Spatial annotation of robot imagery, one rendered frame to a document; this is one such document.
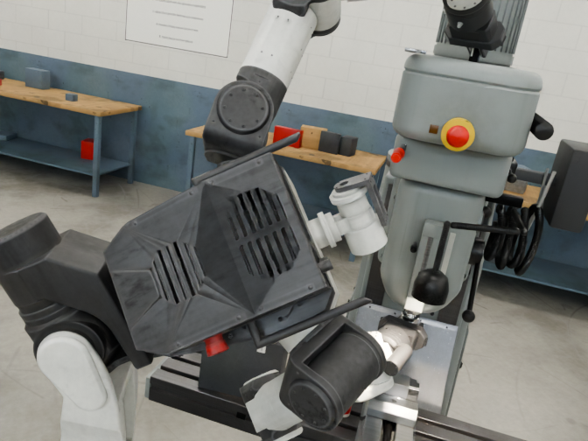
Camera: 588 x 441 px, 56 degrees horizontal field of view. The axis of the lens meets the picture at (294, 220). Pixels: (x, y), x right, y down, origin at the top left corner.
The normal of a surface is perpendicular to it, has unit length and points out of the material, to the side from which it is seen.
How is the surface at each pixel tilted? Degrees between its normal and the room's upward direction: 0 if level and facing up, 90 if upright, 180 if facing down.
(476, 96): 90
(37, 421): 0
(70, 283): 90
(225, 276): 74
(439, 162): 90
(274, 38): 59
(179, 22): 90
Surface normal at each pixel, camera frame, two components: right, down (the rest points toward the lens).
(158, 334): -0.36, -0.04
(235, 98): 0.11, -0.15
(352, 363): 0.38, -0.64
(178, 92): -0.28, 0.27
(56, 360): 0.07, 0.33
